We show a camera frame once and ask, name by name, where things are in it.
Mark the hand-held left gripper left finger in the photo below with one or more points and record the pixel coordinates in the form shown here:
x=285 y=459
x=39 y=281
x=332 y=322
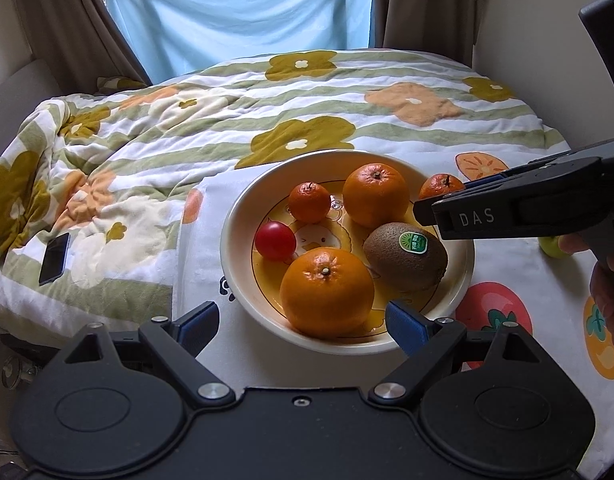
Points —
x=199 y=327

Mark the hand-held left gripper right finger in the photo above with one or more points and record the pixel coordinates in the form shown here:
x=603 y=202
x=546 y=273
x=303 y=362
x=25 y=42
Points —
x=407 y=327

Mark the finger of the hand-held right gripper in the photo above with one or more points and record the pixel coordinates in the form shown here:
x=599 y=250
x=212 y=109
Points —
x=547 y=165
x=487 y=217

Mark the small mandarin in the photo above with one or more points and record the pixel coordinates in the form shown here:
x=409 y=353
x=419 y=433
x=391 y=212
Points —
x=437 y=187
x=309 y=202

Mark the brown kiwi with green sticker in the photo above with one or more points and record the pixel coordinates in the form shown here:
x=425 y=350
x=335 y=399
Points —
x=406 y=256

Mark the large orange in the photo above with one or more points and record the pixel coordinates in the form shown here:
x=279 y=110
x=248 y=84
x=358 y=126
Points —
x=327 y=291

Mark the duck print plate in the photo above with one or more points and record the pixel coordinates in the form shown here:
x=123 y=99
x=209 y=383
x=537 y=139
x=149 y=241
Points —
x=237 y=240

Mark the red cherry tomato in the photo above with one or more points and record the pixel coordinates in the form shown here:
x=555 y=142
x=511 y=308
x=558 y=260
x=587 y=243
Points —
x=275 y=241

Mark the person's right hand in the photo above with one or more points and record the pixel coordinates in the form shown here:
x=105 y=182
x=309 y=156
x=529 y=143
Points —
x=609 y=305

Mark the white fruit print cloth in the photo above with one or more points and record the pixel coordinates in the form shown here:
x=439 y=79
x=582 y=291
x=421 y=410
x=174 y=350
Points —
x=512 y=270

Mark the small green apple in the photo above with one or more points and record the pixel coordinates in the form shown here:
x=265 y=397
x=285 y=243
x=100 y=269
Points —
x=549 y=249

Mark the black smartphone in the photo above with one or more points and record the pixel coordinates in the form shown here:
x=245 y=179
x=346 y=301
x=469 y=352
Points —
x=54 y=258

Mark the floral striped quilt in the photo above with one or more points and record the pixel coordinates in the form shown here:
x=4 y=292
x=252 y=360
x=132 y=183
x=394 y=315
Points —
x=187 y=125

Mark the brown curtain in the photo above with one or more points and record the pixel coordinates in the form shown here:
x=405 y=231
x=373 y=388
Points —
x=62 y=20
x=422 y=5

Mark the grey bed headboard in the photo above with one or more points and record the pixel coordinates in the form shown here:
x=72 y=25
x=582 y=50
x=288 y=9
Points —
x=17 y=90

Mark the light blue hanging cloth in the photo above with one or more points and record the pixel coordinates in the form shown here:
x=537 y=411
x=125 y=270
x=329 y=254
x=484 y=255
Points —
x=237 y=10

